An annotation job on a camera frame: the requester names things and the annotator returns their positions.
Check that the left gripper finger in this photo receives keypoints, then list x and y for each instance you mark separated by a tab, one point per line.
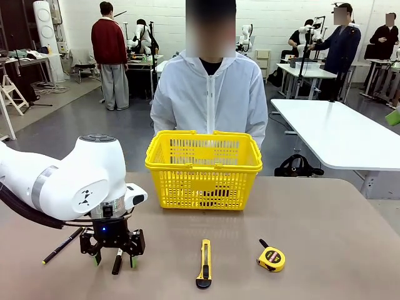
90	247
137	245

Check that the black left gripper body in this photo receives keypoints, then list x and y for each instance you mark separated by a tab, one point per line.
109	232

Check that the white marker with black cap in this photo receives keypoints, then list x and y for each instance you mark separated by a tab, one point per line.
116	265

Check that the yellow utility knife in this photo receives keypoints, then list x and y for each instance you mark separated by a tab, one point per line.
204	262

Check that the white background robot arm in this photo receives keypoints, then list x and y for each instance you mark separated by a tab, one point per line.
247	32
139	32
306	31

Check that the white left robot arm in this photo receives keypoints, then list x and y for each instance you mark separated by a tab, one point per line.
62	181

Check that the person in black clothes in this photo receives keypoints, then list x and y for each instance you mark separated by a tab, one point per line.
384	40

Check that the person in navy jacket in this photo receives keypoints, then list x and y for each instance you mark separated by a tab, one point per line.
342	50

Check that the yellow plastic shopping basket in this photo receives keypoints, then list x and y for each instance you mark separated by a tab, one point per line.
203	184

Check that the person in black t-shirt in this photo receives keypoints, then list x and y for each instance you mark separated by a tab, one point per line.
295	39

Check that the person in white hooded jacket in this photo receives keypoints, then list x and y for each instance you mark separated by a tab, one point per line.
190	100

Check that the person in red sweater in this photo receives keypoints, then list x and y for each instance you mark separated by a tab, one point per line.
107	43

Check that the thin black yellow-tipped pen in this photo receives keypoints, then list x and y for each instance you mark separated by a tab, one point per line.
56	251

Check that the large white table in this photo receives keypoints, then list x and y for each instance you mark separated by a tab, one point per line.
331	131

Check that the white background work table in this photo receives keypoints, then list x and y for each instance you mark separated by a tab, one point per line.
309	70

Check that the clear plastic bin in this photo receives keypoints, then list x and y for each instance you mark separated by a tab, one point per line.
307	65

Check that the black tripod pole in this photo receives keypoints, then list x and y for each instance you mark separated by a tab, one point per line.
153	62
303	59

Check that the yellow tape measure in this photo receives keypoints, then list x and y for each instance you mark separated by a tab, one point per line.
272	258

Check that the small white shelf cart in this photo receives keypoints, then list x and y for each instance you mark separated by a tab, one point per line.
263	62

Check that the white wooden folding chair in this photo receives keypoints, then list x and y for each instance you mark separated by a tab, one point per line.
12	93

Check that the cluttered grey side table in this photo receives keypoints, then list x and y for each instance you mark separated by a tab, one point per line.
28	61

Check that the white tower air conditioner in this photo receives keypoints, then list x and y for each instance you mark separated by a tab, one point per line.
47	37

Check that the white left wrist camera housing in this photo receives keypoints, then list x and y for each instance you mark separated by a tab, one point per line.
136	195

